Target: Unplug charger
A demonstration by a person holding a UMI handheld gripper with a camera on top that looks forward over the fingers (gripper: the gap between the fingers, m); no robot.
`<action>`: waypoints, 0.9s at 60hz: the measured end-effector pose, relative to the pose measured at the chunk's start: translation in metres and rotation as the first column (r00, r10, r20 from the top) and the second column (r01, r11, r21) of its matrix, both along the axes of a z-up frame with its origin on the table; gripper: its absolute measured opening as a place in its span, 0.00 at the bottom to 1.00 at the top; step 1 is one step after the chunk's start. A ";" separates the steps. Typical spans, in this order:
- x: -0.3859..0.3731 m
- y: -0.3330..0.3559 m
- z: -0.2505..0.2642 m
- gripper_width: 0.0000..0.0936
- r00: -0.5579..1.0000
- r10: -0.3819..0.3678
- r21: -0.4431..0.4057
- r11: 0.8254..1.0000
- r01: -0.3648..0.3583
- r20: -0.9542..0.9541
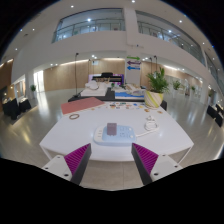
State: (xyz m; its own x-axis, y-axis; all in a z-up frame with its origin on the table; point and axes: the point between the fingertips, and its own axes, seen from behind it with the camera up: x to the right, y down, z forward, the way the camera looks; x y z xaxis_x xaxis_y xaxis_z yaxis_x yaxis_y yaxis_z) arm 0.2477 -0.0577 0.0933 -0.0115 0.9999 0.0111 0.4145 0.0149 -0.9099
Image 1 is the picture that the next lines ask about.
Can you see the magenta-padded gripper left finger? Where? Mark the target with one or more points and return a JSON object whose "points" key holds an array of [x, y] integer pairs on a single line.
{"points": [[78, 159]]}

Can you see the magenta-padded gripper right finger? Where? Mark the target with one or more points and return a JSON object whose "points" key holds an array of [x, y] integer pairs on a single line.
{"points": [[145, 159]]}

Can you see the small grey charger block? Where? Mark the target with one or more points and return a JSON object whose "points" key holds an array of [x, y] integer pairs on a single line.
{"points": [[111, 129]]}

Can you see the small round wooden disc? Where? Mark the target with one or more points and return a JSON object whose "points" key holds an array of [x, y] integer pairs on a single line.
{"points": [[147, 110], [160, 112]]}

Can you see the flat pink board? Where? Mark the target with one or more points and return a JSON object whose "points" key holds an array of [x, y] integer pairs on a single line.
{"points": [[81, 105]]}

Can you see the white sheet with colourful stickers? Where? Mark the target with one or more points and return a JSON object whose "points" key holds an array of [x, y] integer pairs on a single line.
{"points": [[125, 105]]}

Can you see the potted plant in striped pot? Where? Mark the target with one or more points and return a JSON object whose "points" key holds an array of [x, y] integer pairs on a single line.
{"points": [[154, 98]]}

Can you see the blue-based architectural model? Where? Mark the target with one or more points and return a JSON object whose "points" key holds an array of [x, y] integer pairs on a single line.
{"points": [[128, 94]]}

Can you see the white architectural model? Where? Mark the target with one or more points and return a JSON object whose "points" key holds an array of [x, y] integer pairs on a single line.
{"points": [[94, 90]]}

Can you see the group of dark chairs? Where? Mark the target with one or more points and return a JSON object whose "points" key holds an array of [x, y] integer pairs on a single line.
{"points": [[215, 115], [13, 108]]}

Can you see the tall black stand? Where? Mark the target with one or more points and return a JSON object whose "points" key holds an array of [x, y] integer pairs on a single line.
{"points": [[75, 76]]}

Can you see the small green floor plant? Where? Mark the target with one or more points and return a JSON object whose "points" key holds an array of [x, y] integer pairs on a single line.
{"points": [[33, 88]]}

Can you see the purple-lit display screen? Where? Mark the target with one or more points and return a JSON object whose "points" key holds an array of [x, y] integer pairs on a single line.
{"points": [[106, 79]]}

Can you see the white sign with coloured arrows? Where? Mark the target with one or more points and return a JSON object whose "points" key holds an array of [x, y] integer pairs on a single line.
{"points": [[133, 71]]}

